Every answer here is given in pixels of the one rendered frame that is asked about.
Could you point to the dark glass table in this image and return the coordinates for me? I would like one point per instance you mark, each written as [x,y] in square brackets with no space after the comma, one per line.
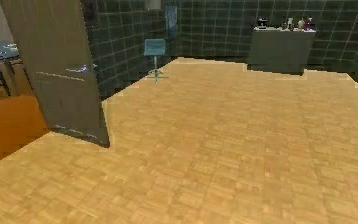
[2,53]

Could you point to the dark grey cabinet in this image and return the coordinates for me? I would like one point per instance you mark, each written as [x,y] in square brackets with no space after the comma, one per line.
[280,50]

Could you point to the teal swivel chair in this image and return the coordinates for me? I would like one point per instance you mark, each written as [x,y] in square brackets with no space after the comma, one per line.
[154,47]

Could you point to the grey room door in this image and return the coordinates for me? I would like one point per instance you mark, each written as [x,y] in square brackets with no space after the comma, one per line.
[60,66]

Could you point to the beige vase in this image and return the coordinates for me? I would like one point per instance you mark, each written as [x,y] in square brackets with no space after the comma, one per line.
[301,24]

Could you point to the white small bottle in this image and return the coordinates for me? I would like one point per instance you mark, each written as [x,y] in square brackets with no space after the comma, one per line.
[290,23]

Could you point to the purple round object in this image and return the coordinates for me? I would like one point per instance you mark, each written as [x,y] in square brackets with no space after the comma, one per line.
[309,24]

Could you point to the black small appliance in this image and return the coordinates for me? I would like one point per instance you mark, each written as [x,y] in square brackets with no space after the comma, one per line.
[262,23]

